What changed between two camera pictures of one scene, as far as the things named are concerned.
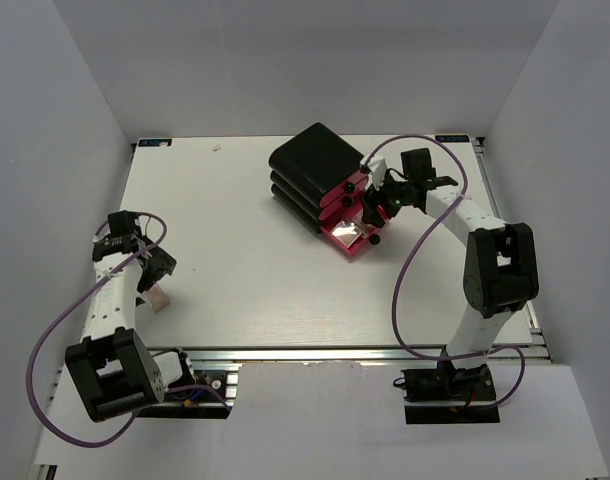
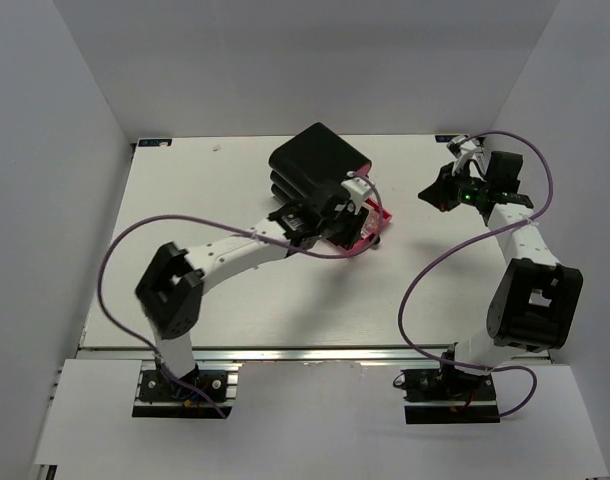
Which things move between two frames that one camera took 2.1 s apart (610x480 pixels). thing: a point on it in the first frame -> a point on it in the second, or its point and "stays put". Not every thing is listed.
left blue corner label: (154, 142) stays put
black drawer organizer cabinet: (302, 166) stays put
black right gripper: (374, 198) -> (439, 192)
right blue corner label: (454, 138) stays put
